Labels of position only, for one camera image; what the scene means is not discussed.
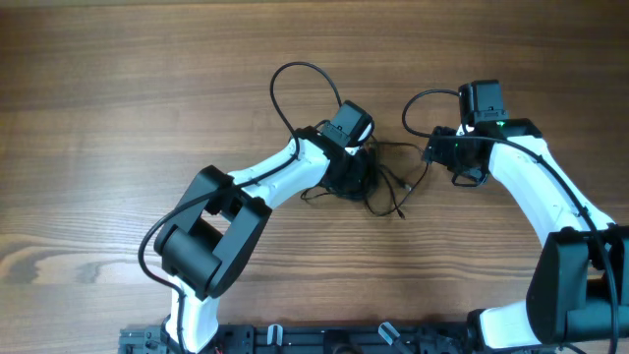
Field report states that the black USB-A cable blue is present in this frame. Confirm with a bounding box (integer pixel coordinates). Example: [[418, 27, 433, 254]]
[[300, 138, 429, 208]]

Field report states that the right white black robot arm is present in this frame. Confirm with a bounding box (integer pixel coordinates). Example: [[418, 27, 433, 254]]
[[424, 81, 628, 350]]

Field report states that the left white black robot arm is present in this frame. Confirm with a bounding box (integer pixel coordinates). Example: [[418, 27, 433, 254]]
[[154, 101, 374, 353]]

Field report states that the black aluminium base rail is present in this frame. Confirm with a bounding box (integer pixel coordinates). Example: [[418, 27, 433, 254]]
[[117, 322, 478, 354]]

